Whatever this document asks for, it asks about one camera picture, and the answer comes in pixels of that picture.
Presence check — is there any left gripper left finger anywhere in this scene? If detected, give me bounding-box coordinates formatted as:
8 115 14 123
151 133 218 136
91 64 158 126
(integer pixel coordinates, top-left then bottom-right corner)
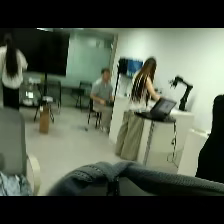
106 178 115 197

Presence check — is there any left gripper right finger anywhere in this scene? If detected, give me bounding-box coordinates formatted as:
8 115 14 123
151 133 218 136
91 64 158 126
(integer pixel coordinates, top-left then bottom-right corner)
113 178 121 197

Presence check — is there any white counter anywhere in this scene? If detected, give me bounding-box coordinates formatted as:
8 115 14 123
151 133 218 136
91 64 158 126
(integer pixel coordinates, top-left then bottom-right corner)
108 95 196 175

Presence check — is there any black laptop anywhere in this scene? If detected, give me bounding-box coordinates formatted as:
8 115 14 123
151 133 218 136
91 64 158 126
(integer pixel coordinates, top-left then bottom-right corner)
148 97 178 120

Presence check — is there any brown cardboard box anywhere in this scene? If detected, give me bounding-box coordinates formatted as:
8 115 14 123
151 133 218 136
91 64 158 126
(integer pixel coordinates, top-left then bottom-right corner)
38 105 51 135

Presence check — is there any person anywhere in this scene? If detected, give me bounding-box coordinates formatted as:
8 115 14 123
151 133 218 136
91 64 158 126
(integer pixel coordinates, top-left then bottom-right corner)
0 32 29 111
89 67 116 135
114 56 162 162

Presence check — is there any blue patterned garment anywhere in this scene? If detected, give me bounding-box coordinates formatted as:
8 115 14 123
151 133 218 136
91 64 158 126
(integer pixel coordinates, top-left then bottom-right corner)
0 171 33 197

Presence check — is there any black chair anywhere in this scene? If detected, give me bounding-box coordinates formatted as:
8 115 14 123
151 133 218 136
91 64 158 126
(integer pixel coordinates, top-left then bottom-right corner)
75 80 94 110

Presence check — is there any grey armchair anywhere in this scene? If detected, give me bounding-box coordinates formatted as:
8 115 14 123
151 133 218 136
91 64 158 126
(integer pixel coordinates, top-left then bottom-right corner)
0 106 42 196

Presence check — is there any blue monitor on stand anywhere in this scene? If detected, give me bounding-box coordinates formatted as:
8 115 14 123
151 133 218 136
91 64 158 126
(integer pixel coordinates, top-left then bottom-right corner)
114 57 145 98

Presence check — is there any large black screen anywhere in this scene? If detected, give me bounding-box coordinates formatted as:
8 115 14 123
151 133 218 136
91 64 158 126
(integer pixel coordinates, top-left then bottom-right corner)
12 29 71 77

